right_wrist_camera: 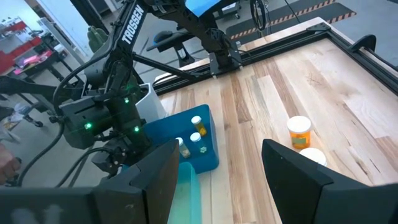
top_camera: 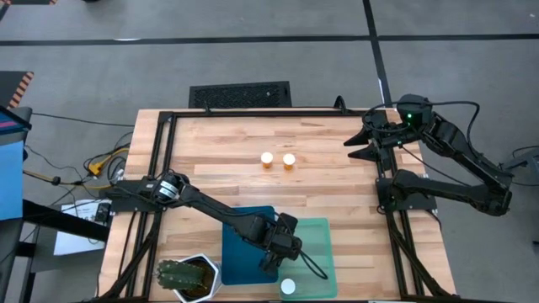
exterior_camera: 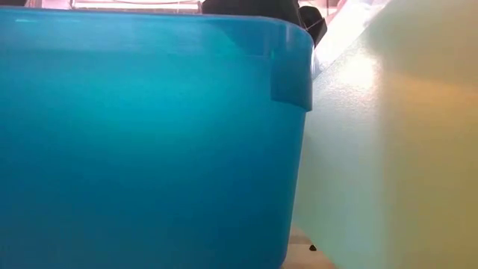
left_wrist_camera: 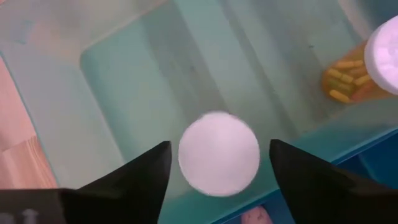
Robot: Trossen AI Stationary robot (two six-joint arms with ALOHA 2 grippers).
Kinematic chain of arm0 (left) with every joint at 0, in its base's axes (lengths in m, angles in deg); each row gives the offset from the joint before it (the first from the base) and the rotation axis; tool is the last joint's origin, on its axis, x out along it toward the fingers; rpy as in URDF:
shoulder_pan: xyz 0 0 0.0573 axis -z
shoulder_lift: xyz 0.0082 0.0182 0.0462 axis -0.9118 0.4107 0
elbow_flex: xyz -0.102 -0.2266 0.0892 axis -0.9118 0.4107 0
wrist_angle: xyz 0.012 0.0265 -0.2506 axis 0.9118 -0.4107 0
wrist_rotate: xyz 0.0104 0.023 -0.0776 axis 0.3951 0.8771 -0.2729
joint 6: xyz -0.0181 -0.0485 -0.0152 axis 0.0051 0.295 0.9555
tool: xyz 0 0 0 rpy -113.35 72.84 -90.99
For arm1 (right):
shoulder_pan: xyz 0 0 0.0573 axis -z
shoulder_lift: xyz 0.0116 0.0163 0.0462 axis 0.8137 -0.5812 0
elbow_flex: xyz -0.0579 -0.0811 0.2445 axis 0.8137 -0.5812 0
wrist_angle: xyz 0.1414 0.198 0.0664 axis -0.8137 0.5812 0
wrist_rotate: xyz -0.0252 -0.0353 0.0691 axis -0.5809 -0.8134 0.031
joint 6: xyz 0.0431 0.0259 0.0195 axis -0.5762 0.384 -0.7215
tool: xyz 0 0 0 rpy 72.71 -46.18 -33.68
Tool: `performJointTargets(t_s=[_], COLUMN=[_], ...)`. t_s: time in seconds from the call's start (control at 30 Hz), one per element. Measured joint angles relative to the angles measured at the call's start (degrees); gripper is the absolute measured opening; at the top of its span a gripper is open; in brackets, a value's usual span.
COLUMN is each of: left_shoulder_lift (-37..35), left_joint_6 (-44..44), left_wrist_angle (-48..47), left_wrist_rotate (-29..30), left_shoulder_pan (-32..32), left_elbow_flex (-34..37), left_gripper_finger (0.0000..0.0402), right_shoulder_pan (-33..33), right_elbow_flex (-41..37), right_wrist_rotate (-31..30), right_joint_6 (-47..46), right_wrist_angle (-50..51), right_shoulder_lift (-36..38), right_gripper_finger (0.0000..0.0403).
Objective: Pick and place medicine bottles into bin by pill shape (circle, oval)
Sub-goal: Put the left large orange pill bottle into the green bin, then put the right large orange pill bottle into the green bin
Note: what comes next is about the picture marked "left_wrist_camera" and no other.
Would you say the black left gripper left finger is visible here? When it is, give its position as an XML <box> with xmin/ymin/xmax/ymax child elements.
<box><xmin>60</xmin><ymin>141</ymin><xmax>172</xmax><ymax>224</ymax></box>

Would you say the translucent green plastic bin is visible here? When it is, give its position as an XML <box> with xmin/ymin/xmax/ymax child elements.
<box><xmin>0</xmin><ymin>0</ymin><xmax>398</xmax><ymax>224</ymax></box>

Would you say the blue plastic bin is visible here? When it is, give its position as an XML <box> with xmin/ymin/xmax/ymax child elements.
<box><xmin>211</xmin><ymin>127</ymin><xmax>398</xmax><ymax>224</ymax></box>

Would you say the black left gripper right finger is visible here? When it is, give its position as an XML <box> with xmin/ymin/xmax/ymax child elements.
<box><xmin>269</xmin><ymin>139</ymin><xmax>383</xmax><ymax>224</ymax></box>

